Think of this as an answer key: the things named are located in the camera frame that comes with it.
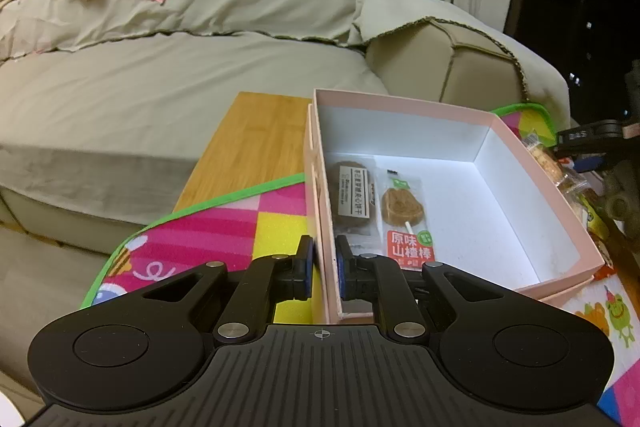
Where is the yellow printed snack packet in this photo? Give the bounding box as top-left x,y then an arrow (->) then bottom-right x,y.
562,172 -> 614,254

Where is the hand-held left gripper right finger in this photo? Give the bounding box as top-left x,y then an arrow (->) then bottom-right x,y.
335,234 -> 507,348

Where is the bamboo side table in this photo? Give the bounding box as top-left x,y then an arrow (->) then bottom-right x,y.
172,92 -> 314,214

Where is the clear packet of snacks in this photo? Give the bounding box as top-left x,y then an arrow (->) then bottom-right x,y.
520,132 -> 569,186

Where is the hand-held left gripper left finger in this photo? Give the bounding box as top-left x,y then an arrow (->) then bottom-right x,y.
140,234 -> 317,349

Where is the beige covered sofa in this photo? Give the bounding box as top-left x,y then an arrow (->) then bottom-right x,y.
0,0 -> 571,258

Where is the colourful play mat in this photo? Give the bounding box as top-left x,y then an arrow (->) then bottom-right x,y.
80,103 -> 640,427

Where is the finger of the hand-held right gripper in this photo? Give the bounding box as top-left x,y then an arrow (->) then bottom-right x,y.
554,119 -> 640,158

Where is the hawthorn lollipop packet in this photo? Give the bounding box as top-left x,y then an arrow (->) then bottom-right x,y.
377,167 -> 437,271

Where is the pink cardboard box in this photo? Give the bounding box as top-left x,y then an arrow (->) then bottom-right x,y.
302,88 -> 608,325

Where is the round brown cookie packet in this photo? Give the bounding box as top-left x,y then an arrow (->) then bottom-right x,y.
327,159 -> 381,239

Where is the dark shelf unit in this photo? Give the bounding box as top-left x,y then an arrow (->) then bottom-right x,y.
504,0 -> 640,134

